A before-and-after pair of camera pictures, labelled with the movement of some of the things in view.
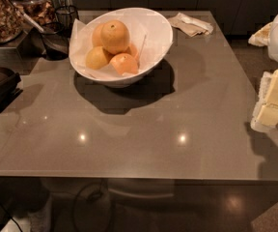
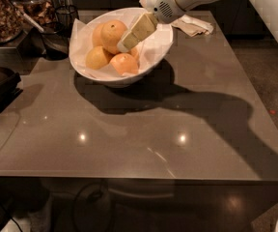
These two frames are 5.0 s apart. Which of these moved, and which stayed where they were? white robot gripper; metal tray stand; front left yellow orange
Moved: white robot gripper
Stayed: metal tray stand; front left yellow orange
